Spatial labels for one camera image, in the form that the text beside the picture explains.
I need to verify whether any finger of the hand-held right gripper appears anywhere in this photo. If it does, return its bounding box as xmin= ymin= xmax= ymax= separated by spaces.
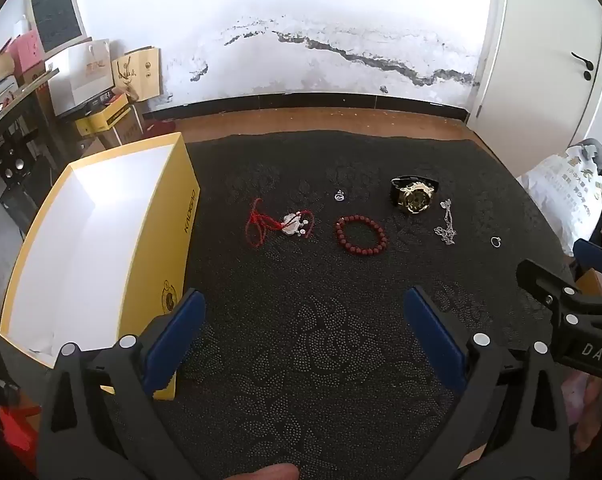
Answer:
xmin=573 ymin=239 xmax=602 ymax=286
xmin=516 ymin=259 xmax=602 ymax=328

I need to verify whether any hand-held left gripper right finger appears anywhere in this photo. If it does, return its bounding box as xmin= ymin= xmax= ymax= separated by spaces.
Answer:
xmin=402 ymin=285 xmax=574 ymax=480

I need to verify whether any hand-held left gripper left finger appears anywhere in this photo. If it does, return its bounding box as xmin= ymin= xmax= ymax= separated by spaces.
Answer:
xmin=38 ymin=287 xmax=207 ymax=480

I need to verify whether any silver chain necklace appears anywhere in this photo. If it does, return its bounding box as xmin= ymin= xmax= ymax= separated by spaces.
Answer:
xmin=433 ymin=199 xmax=458 ymax=247

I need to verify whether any yellow cardboard box white inside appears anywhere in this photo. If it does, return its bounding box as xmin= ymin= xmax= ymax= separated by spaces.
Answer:
xmin=0 ymin=132 xmax=202 ymax=402

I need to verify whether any red bead bracelet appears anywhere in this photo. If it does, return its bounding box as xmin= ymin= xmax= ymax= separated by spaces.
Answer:
xmin=334 ymin=214 xmax=389 ymax=255

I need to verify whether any black gold wristwatch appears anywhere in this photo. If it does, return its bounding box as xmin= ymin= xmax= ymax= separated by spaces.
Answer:
xmin=390 ymin=175 xmax=441 ymax=215

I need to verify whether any red string necklace silver lock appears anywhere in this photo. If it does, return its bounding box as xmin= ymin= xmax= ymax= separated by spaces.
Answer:
xmin=245 ymin=198 xmax=316 ymax=248

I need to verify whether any person's left hand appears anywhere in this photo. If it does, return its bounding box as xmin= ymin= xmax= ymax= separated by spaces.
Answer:
xmin=225 ymin=462 xmax=302 ymax=480

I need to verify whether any white printed plastic bag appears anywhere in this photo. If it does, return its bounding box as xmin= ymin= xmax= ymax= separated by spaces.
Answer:
xmin=516 ymin=138 xmax=602 ymax=257

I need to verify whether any black beaded mat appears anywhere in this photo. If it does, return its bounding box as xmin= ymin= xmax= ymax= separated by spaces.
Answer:
xmin=146 ymin=129 xmax=579 ymax=480

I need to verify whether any red plastic item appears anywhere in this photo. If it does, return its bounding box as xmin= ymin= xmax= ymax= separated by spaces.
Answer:
xmin=0 ymin=400 xmax=41 ymax=463

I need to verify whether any white door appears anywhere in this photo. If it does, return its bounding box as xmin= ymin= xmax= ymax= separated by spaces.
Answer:
xmin=467 ymin=0 xmax=602 ymax=173

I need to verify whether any brown cardboard box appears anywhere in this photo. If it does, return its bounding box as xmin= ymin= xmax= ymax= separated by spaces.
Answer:
xmin=112 ymin=105 xmax=145 ymax=147

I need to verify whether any flat yellow carton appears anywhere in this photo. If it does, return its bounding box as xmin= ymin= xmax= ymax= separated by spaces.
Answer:
xmin=74 ymin=92 xmax=132 ymax=137

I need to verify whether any black shelf rack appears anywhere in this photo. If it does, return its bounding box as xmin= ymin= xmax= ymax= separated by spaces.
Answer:
xmin=0 ymin=67 xmax=62 ymax=226

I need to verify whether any kraft paper bag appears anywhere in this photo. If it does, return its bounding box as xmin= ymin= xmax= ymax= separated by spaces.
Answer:
xmin=111 ymin=47 xmax=162 ymax=104

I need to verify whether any white paper bag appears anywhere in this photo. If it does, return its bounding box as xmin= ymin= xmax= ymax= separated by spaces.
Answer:
xmin=45 ymin=39 xmax=116 ymax=117

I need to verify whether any pink box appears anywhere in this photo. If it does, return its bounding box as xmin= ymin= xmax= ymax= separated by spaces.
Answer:
xmin=5 ymin=30 xmax=48 ymax=80

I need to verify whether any old beige monitor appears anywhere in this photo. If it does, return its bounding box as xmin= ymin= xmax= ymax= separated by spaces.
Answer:
xmin=26 ymin=0 xmax=91 ymax=56

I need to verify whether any black door handle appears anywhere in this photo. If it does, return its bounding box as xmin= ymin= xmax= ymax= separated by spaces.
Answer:
xmin=570 ymin=51 xmax=596 ymax=82

